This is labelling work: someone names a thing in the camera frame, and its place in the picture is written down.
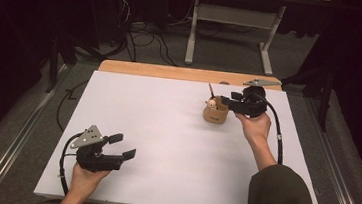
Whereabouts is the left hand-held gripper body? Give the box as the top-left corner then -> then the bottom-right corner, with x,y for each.
67,123 -> 128,177

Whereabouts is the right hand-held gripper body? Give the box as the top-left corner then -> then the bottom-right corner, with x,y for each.
227,75 -> 284,122

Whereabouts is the wooden cup with small figure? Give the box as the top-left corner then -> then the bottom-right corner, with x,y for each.
201,94 -> 232,126

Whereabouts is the black chopstick with tan end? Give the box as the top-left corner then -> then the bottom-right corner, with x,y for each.
206,82 -> 217,100

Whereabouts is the person's right hand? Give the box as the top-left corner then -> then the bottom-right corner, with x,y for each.
230,109 -> 273,146

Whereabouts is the person's left hand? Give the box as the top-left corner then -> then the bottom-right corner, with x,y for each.
67,163 -> 112,204

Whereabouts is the white board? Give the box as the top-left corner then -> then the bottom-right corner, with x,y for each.
32,65 -> 338,204

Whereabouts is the wooden table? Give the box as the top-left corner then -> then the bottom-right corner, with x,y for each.
97,58 -> 284,92

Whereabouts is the black stand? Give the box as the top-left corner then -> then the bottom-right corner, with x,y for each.
276,63 -> 338,133
44,32 -> 80,97

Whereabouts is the dark computer tower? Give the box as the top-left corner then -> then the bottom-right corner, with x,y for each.
83,0 -> 134,50

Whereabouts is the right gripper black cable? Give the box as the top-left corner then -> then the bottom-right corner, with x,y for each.
244,92 -> 290,167

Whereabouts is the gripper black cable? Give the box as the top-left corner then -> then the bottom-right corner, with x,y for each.
56,130 -> 84,196
244,92 -> 290,167

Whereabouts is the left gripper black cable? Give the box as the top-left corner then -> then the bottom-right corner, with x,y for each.
56,130 -> 84,196

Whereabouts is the black floor cable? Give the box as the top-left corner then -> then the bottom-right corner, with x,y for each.
54,75 -> 91,135

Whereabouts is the white metal desk frame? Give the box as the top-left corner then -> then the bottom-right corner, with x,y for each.
183,0 -> 333,82

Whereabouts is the tangle of black floor cables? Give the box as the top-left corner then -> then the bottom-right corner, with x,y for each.
124,18 -> 183,68

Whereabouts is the metal floor rail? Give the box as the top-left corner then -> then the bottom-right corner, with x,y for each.
295,97 -> 362,204
0,58 -> 70,204

